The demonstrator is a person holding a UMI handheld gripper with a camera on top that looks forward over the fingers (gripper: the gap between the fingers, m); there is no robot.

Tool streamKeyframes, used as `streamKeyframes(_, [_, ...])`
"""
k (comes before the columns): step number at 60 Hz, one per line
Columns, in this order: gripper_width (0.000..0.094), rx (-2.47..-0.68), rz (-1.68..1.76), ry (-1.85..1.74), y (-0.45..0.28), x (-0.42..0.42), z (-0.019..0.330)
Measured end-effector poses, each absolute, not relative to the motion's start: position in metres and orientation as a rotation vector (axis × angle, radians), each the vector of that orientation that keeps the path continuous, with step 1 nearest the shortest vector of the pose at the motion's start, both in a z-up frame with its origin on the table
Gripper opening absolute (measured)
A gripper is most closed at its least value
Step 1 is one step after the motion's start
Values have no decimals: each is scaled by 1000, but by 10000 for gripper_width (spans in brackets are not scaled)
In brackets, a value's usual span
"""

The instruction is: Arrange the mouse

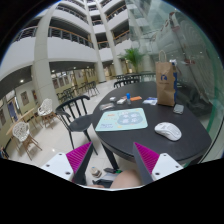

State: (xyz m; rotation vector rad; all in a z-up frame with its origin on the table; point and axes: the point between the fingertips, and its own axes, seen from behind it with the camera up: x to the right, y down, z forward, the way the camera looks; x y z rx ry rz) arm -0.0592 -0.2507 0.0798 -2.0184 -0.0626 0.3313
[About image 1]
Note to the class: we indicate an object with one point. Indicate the round black table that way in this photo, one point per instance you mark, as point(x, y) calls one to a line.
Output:
point(194, 142)

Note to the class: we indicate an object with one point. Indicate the light wooden cafe table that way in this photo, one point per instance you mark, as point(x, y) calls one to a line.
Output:
point(29, 113)

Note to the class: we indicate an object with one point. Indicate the white lattice chair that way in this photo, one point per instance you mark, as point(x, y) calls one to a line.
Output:
point(45, 111)
point(22, 133)

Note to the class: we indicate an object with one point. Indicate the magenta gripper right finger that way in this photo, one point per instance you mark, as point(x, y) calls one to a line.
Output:
point(153, 166)

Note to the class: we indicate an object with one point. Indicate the orange card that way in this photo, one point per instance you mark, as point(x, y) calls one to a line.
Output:
point(135, 98)

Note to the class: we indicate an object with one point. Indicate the clear plastic packet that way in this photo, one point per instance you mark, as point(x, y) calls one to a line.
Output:
point(106, 106)

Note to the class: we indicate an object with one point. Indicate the small white box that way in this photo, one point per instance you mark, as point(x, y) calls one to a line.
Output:
point(121, 101)

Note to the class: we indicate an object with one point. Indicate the brown paper bag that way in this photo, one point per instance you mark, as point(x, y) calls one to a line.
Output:
point(166, 81)

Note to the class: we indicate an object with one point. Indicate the person's bare knee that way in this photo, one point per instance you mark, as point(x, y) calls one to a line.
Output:
point(126, 179)

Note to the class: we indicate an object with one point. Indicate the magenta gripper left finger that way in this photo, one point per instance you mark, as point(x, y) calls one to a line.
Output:
point(71, 166)

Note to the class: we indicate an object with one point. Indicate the black chair behind table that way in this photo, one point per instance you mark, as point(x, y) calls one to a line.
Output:
point(121, 83)

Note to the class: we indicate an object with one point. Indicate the black wooden chair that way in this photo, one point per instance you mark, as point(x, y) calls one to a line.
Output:
point(74, 116)

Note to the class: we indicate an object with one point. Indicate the white blue packet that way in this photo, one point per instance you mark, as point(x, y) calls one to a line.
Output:
point(150, 101)

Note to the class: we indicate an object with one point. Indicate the small blue-capped bottle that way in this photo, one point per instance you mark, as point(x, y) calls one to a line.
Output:
point(128, 98)

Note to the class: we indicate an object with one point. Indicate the white computer mouse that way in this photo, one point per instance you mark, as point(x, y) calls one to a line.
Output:
point(168, 130)

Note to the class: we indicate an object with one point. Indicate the light green mouse pad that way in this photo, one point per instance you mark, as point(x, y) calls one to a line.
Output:
point(121, 120)

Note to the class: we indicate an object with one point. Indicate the white lattice chair near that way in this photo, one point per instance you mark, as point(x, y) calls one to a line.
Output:
point(22, 133)

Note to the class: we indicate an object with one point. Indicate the potted green palm plant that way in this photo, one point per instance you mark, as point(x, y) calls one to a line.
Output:
point(134, 56)

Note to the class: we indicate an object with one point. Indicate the white lattice chair far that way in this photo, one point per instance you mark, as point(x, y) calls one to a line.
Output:
point(45, 111)

